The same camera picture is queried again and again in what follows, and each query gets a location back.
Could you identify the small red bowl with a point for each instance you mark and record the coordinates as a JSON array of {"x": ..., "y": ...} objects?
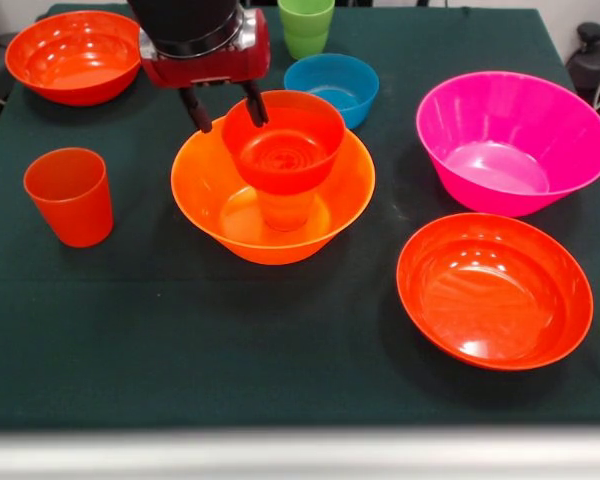
[{"x": 285, "y": 170}]

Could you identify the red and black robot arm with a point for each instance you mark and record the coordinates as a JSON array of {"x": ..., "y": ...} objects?
[{"x": 180, "y": 25}]

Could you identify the black round device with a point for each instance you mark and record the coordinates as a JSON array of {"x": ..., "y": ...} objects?
[{"x": 590, "y": 65}]

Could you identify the large red bowl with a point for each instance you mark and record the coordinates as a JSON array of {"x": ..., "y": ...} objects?
[
  {"x": 75, "y": 75},
  {"x": 490, "y": 300}
]

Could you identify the orange cup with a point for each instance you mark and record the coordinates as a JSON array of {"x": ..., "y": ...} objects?
[{"x": 286, "y": 212}]

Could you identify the large orange bowl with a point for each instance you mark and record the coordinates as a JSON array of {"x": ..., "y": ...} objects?
[{"x": 200, "y": 190}]

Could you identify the dark green table cloth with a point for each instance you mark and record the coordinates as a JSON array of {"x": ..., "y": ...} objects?
[{"x": 130, "y": 325}]

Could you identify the red cup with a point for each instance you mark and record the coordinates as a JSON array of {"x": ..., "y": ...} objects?
[{"x": 75, "y": 210}]

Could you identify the green cup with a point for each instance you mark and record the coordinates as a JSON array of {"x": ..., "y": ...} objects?
[{"x": 305, "y": 40}]

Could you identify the blue bowl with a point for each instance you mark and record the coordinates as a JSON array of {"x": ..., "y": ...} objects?
[{"x": 350, "y": 75}]

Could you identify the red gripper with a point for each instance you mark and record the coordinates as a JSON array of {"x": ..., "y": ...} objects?
[{"x": 205, "y": 67}]

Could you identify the large pink bowl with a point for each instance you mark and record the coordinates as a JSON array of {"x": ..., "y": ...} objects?
[{"x": 505, "y": 165}]

